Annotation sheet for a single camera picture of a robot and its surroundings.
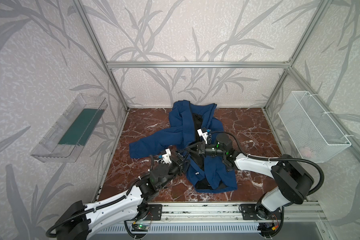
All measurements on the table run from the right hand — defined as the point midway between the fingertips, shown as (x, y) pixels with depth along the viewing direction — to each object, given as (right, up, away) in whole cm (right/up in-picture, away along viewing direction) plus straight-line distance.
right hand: (187, 145), depth 75 cm
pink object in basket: (+58, -3, -2) cm, 58 cm away
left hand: (+3, -3, -4) cm, 6 cm away
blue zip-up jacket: (+11, -17, +6) cm, 21 cm away
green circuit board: (-23, -39, -4) cm, 45 cm away
